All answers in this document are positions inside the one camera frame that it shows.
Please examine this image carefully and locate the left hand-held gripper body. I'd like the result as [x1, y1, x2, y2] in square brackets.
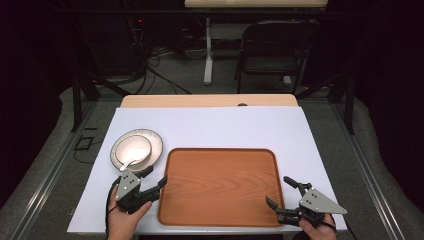
[115, 170, 161, 215]

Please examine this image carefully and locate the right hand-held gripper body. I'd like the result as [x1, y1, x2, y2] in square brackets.
[277, 186, 348, 228]

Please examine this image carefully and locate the person's right hand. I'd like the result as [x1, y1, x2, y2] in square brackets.
[298, 213, 338, 240]

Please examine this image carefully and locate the person's left hand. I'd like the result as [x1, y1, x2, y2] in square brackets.
[107, 185, 153, 240]

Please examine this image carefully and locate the white spoon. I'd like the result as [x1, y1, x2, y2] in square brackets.
[119, 158, 145, 172]

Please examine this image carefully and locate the white bowl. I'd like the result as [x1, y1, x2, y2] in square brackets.
[114, 134, 153, 167]

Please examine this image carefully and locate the brown wooden tray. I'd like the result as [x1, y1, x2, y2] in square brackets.
[157, 147, 286, 228]

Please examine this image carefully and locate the white table sheet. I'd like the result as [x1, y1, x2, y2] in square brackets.
[66, 106, 348, 235]

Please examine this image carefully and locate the black metal stand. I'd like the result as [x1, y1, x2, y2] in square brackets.
[295, 70, 356, 136]
[70, 71, 132, 133]

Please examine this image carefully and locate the white desk leg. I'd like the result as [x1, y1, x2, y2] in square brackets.
[203, 17, 215, 86]

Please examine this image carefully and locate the dark equipment cabinet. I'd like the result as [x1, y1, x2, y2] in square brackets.
[78, 14, 145, 74]

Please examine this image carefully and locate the black folding chair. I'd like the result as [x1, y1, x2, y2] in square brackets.
[234, 20, 318, 95]

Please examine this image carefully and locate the light wooden desk top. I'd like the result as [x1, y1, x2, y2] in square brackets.
[184, 0, 329, 9]

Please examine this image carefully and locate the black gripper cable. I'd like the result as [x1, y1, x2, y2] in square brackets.
[104, 176, 122, 238]

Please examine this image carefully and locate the aluminium floor rail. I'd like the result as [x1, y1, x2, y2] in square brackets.
[330, 102, 407, 240]
[9, 99, 98, 240]

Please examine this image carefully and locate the small black floor frame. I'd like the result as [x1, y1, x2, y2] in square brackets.
[73, 134, 95, 152]

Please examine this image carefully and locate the bundle of floor cables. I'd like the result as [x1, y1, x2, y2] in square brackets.
[132, 44, 193, 96]

